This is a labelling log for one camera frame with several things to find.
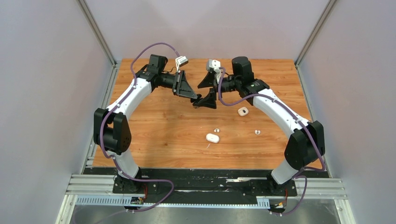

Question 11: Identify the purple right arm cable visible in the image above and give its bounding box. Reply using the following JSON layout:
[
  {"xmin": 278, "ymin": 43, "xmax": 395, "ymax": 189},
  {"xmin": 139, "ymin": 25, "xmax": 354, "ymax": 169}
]
[{"xmin": 218, "ymin": 66, "xmax": 326, "ymax": 217}]

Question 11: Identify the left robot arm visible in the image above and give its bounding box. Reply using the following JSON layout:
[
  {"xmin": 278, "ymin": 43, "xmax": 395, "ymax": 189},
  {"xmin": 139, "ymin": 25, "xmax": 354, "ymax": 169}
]
[{"xmin": 93, "ymin": 55, "xmax": 198, "ymax": 193}]

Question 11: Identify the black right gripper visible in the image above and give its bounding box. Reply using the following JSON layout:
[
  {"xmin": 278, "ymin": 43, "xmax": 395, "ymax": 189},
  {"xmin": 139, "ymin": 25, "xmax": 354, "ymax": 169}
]
[{"xmin": 197, "ymin": 72, "xmax": 241, "ymax": 109}]

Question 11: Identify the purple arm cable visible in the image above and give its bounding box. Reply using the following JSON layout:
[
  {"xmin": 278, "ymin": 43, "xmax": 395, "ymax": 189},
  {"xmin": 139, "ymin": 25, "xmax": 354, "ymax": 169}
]
[
  {"xmin": 99, "ymin": 42, "xmax": 182, "ymax": 213},
  {"xmin": 218, "ymin": 66, "xmax": 326, "ymax": 217}
]

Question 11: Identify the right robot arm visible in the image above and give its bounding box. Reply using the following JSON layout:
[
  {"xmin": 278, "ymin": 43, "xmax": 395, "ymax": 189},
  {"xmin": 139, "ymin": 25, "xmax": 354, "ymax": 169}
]
[{"xmin": 194, "ymin": 56, "xmax": 325, "ymax": 195}]

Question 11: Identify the aluminium frame rail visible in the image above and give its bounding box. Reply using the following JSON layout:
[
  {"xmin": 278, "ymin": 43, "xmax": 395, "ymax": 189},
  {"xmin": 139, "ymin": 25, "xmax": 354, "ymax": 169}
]
[{"xmin": 57, "ymin": 175, "xmax": 355, "ymax": 224}]

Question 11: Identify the black glossy charging case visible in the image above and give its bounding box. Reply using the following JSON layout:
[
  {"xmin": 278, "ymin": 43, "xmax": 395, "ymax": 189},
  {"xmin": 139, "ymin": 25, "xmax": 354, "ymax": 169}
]
[{"xmin": 191, "ymin": 99, "xmax": 200, "ymax": 109}]

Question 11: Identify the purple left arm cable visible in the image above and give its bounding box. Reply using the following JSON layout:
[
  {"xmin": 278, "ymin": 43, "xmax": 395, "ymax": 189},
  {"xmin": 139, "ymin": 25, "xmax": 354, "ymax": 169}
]
[{"xmin": 99, "ymin": 42, "xmax": 182, "ymax": 213}]

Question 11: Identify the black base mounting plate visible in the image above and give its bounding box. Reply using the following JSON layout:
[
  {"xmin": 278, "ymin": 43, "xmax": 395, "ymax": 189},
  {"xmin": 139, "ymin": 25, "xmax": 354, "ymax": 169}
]
[{"xmin": 83, "ymin": 167, "xmax": 330, "ymax": 205}]

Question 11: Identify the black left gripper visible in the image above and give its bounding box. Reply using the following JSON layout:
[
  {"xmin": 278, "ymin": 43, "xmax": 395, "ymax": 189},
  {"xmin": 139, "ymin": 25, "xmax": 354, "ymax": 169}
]
[{"xmin": 159, "ymin": 70, "xmax": 198, "ymax": 100}]

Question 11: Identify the white oval charging case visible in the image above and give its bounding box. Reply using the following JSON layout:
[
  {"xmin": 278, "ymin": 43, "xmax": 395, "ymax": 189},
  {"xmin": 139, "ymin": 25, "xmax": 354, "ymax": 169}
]
[{"xmin": 205, "ymin": 133, "xmax": 220, "ymax": 144}]

